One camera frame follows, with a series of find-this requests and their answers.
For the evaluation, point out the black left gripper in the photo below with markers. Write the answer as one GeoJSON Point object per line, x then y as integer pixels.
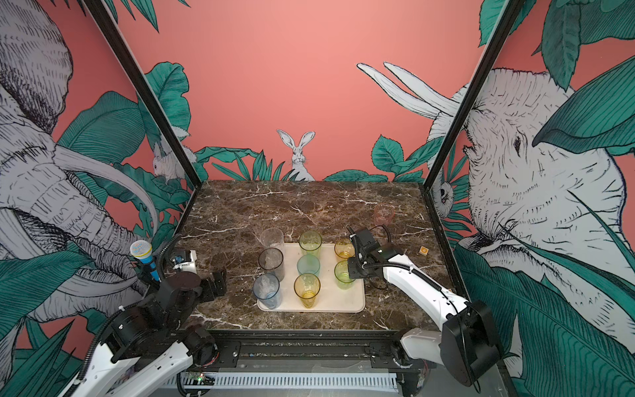
{"type": "Point", "coordinates": [212, 292]}

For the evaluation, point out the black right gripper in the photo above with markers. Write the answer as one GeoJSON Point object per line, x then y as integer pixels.
{"type": "Point", "coordinates": [354, 274]}

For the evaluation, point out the short amber tumbler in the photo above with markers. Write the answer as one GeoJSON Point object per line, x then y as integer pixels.
{"type": "Point", "coordinates": [344, 249]}

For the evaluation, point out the short green tumbler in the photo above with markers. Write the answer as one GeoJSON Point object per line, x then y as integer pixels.
{"type": "Point", "coordinates": [341, 273]}

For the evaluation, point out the pale blue tall tumbler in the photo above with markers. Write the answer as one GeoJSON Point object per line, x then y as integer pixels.
{"type": "Point", "coordinates": [266, 289]}

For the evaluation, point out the tall green tumbler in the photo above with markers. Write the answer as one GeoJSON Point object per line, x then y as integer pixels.
{"type": "Point", "coordinates": [310, 243]}

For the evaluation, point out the smoky grey tall tumbler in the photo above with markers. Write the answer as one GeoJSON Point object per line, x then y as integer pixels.
{"type": "Point", "coordinates": [271, 260]}

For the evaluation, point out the frosted teal textured tumbler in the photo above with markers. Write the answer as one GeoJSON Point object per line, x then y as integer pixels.
{"type": "Point", "coordinates": [308, 264]}

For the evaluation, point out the tall amber tumbler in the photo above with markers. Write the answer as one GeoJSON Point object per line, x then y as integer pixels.
{"type": "Point", "coordinates": [307, 287]}

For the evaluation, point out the clear tall plastic tumbler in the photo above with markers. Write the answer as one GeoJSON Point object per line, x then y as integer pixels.
{"type": "Point", "coordinates": [272, 238]}

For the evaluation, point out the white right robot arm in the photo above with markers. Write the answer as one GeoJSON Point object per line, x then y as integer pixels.
{"type": "Point", "coordinates": [441, 312]}

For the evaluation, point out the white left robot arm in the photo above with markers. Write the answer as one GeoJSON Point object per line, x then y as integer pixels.
{"type": "Point", "coordinates": [142, 345]}

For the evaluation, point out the white plastic tray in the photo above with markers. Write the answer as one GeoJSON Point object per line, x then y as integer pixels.
{"type": "Point", "coordinates": [331, 298]}

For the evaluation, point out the short pink tumbler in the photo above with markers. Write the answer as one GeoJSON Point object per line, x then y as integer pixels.
{"type": "Point", "coordinates": [383, 215]}

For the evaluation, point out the blue toy microphone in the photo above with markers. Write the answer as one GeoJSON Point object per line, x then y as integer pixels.
{"type": "Point", "coordinates": [142, 250]}

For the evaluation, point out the green lit circuit board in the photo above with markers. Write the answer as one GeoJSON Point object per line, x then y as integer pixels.
{"type": "Point", "coordinates": [192, 379]}

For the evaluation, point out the white ribbed vent strip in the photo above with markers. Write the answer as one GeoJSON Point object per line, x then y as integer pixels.
{"type": "Point", "coordinates": [295, 381]}

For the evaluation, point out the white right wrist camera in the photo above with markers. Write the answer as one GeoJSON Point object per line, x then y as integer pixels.
{"type": "Point", "coordinates": [363, 242]}

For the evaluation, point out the black front mounting rail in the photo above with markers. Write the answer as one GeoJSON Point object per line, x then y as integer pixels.
{"type": "Point", "coordinates": [393, 350]}

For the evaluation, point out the black corner frame post left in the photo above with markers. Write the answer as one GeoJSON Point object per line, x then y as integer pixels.
{"type": "Point", "coordinates": [105, 22]}

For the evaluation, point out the black corner frame post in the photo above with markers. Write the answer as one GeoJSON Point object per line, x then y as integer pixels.
{"type": "Point", "coordinates": [105, 22]}
{"type": "Point", "coordinates": [499, 36]}

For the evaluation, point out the black corner frame post right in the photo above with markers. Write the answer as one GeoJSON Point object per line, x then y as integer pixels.
{"type": "Point", "coordinates": [499, 36]}

